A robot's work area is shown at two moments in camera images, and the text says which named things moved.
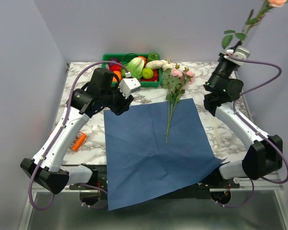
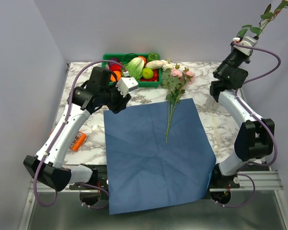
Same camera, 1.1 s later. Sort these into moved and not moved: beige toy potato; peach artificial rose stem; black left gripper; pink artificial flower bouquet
Moved: peach artificial rose stem
Not moved: black left gripper; pink artificial flower bouquet; beige toy potato
